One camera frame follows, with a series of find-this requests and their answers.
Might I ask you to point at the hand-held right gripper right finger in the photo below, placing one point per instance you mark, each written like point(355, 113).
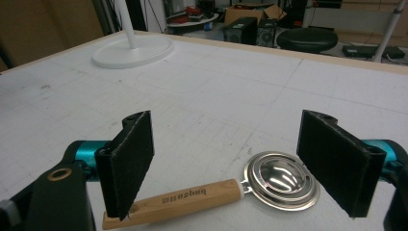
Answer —
point(336, 163)

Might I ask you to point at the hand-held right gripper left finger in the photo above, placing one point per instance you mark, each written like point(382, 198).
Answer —
point(123, 166)

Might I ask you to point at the black flat device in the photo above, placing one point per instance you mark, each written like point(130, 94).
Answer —
point(372, 51)

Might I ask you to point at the white lamp stand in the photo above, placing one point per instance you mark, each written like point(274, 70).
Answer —
point(133, 48)

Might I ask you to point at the black round stool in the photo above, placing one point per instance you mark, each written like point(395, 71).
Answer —
point(307, 40)

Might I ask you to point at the white metal pole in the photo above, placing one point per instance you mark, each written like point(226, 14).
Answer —
point(389, 30)

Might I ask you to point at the round white table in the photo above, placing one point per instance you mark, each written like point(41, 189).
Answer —
point(192, 21)

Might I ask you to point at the black computer case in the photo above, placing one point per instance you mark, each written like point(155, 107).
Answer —
point(240, 31)

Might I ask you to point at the cardboard box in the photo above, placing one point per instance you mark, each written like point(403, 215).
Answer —
point(253, 13)

